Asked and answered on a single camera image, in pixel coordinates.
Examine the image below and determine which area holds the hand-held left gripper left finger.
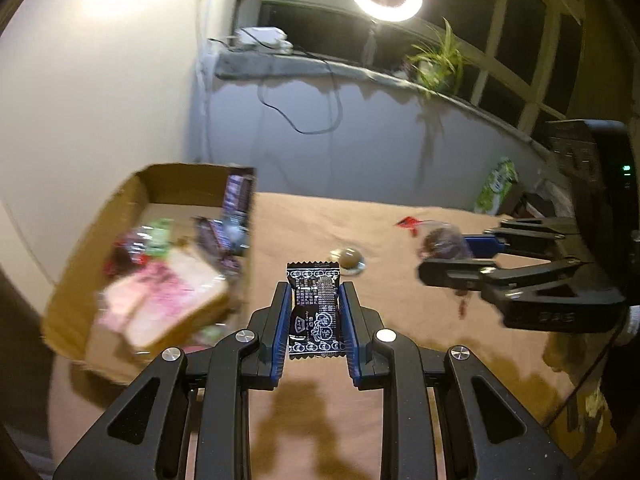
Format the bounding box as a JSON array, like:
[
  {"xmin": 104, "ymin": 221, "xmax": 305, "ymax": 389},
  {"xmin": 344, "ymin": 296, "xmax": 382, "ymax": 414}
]
[{"xmin": 52, "ymin": 282, "xmax": 292, "ymax": 480}]

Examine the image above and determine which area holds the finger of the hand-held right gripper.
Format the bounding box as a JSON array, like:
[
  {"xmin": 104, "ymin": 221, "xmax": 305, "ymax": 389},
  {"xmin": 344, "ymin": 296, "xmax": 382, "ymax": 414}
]
[
  {"xmin": 465, "ymin": 217, "xmax": 582, "ymax": 257},
  {"xmin": 419, "ymin": 257, "xmax": 622, "ymax": 307}
]

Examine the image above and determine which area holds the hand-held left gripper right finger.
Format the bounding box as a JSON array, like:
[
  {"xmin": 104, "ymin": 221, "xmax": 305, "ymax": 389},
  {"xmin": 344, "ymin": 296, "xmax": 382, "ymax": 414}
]
[{"xmin": 341, "ymin": 284, "xmax": 581, "ymax": 480}]

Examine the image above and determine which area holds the brown ball candy clear wrapper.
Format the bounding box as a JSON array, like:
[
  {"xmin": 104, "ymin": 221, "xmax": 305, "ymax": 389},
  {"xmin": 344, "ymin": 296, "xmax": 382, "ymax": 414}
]
[
  {"xmin": 327, "ymin": 245, "xmax": 368, "ymax": 276},
  {"xmin": 396, "ymin": 216, "xmax": 473, "ymax": 263}
]

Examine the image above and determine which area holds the black printed snack packet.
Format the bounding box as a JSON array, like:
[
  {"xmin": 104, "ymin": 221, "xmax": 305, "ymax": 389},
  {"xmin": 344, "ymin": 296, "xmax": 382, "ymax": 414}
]
[{"xmin": 286, "ymin": 261, "xmax": 347, "ymax": 361}]

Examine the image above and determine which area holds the cardboard box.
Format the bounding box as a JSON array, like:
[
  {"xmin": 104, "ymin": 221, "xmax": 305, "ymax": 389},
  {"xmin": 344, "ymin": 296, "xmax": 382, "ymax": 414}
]
[{"xmin": 41, "ymin": 161, "xmax": 259, "ymax": 387}]

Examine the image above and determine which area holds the person's right hand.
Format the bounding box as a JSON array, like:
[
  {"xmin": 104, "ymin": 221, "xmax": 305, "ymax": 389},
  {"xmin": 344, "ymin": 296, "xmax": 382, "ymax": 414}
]
[{"xmin": 544, "ymin": 332, "xmax": 609, "ymax": 377}]

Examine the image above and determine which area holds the brown tablecloth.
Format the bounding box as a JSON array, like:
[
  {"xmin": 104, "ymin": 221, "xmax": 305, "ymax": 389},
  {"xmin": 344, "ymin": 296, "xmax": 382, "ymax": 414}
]
[{"xmin": 50, "ymin": 192, "xmax": 618, "ymax": 480}]

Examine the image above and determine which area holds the green snack bag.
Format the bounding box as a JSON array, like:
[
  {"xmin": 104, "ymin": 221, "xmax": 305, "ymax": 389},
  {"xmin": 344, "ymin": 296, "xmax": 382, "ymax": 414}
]
[{"xmin": 472, "ymin": 156, "xmax": 519, "ymax": 217}]

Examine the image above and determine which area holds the sliced bread packet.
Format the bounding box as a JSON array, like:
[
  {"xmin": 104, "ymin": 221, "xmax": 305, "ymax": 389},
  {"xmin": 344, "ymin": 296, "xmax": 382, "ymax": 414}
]
[{"xmin": 97, "ymin": 247, "xmax": 236, "ymax": 354}]

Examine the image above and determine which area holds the red candy packet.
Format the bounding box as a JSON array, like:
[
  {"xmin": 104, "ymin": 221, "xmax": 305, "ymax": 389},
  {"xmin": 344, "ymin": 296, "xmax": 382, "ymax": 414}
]
[{"xmin": 102, "ymin": 227, "xmax": 151, "ymax": 278}]

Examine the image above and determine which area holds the green potted plant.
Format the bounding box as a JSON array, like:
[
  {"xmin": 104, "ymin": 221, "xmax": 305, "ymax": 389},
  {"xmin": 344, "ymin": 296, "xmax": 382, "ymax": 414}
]
[{"xmin": 402, "ymin": 17, "xmax": 475, "ymax": 100}]

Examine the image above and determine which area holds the white power strip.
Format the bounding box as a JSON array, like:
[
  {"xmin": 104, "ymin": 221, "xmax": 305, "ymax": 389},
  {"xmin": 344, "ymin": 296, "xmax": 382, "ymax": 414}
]
[{"xmin": 234, "ymin": 26, "xmax": 293, "ymax": 55}]

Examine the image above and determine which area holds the window frame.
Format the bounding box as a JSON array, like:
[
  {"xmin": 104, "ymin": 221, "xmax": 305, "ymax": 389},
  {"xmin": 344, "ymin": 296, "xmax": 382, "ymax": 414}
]
[{"xmin": 240, "ymin": 0, "xmax": 593, "ymax": 137}]

